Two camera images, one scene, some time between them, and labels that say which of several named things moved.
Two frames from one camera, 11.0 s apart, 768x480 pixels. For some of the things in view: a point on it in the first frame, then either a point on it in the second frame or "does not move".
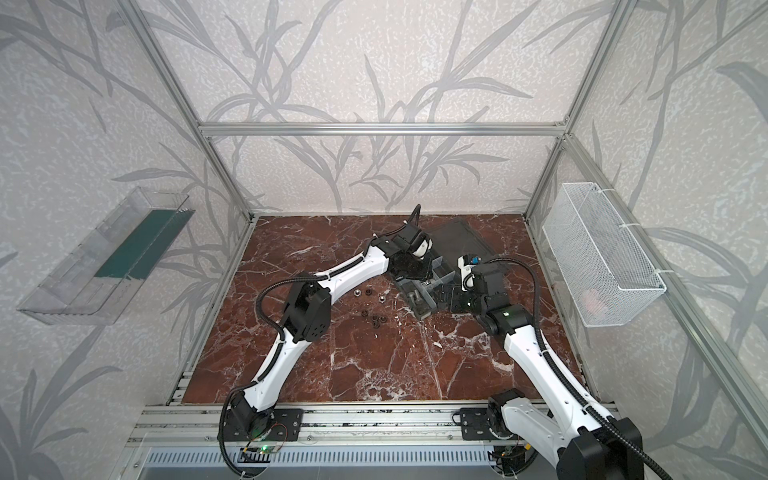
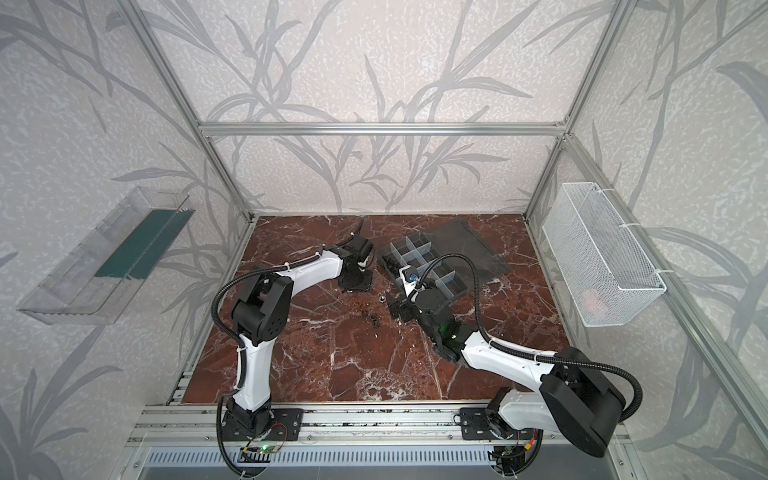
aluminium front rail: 325,425 does not move
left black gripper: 417,276 to 355,279
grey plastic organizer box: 449,241 does not move
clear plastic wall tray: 97,280 does not move
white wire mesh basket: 602,273 does not move
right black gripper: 458,294 to 402,308
